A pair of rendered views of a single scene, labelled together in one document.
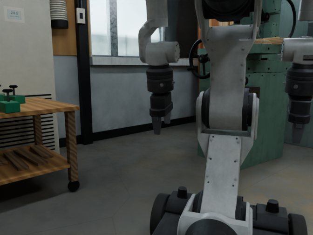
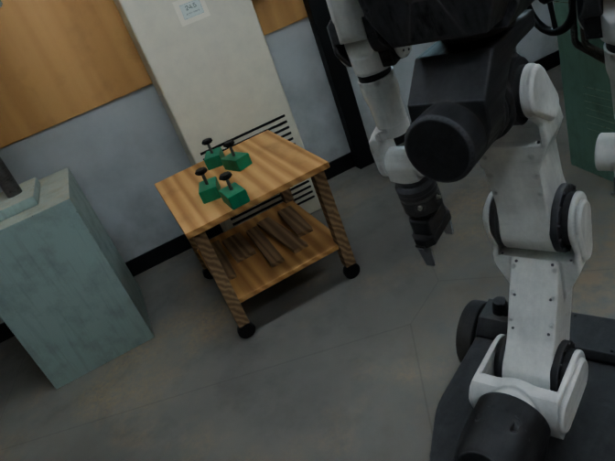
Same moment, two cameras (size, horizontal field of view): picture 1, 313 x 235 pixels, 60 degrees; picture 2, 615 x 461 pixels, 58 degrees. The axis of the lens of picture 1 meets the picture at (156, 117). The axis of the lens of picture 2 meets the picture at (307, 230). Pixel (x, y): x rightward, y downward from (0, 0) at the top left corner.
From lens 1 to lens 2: 0.64 m
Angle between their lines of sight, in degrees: 32
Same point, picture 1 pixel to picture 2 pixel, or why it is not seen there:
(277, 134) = not seen: outside the picture
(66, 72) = (298, 53)
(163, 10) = (395, 115)
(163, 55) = (411, 173)
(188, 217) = (480, 383)
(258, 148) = not seen: outside the picture
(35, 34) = (231, 26)
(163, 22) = (400, 130)
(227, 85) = (519, 200)
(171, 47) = not seen: hidden behind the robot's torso
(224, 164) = (534, 304)
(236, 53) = (522, 163)
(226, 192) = (538, 343)
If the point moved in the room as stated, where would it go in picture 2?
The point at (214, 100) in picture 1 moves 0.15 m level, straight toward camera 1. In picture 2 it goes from (504, 219) to (486, 262)
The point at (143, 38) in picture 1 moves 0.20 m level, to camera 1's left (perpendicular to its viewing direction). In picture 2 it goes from (377, 153) to (292, 168)
